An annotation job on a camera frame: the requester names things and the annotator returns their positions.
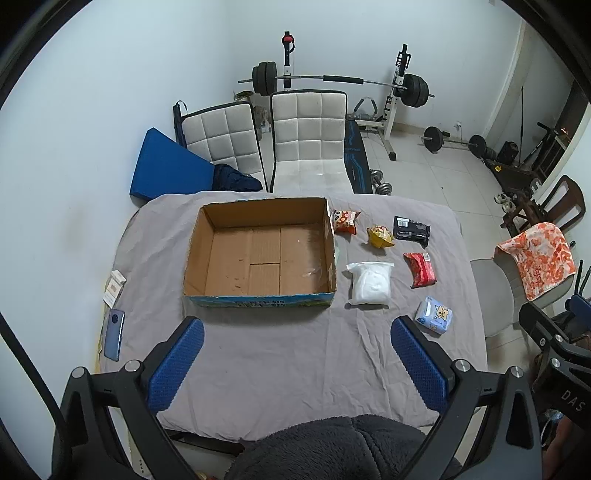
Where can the blue smartphone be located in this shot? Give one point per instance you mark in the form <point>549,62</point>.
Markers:
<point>114,334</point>

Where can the blue black weight bench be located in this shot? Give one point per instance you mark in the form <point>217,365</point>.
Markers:
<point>356,157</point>

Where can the short barbell with black plates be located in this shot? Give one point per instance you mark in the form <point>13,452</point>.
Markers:
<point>434,138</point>

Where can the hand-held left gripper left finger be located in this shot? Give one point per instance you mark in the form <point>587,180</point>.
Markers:
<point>178,364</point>

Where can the grey round chair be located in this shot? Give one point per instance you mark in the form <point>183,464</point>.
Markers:
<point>494,290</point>

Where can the red packet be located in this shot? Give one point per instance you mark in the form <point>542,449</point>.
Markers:
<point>420,270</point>

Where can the narrow white padded chair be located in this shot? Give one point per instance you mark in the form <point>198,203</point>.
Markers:
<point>221,138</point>

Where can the wide white padded chair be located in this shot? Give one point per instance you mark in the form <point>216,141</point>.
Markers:
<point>307,134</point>

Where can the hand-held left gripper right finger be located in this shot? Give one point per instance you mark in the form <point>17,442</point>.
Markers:
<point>418,364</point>

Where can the black speaker box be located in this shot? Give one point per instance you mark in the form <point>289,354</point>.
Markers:
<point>510,152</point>

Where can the chrome dumbbell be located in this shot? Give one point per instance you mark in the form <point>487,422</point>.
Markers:
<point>383,187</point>

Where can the white barbell rack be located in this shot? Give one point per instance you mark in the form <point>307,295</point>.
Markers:
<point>392,110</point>

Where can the orange floral towel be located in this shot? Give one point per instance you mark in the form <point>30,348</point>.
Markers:
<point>540,258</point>

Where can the brown wooden chair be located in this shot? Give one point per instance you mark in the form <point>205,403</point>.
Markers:
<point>565,203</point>

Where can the small white box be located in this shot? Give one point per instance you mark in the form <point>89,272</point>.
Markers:
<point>119,278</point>

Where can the long barbell with black plates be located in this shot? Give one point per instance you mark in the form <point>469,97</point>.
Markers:
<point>265,77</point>

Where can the dark blue bag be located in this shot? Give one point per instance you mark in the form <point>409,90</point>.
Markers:
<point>235,180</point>

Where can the black packet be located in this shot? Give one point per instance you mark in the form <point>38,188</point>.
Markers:
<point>412,230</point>

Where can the cardboard box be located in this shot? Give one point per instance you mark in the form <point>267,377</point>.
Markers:
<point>258,249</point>

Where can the white soft bag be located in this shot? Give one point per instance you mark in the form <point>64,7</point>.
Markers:
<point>368,284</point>

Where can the orange snack packet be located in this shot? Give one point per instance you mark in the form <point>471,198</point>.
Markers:
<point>345,221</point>

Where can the grey tablecloth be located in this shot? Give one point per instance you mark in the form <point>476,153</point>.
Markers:
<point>277,350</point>

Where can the long white box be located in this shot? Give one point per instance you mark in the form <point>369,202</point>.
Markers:
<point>112,294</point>

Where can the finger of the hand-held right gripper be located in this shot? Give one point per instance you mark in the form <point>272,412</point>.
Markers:
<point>581,303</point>
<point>540,325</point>

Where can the blue foam mat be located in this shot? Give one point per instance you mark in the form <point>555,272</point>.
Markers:
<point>168,166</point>

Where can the yellow snack packet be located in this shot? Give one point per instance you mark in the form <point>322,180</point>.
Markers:
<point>381,236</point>

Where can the white shoes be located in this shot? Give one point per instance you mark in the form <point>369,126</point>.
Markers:
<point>504,203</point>

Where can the light blue tissue pack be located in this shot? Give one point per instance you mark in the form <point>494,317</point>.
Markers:
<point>434,314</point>

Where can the dark grey fleece clothing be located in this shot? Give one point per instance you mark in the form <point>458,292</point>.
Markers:
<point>332,447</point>

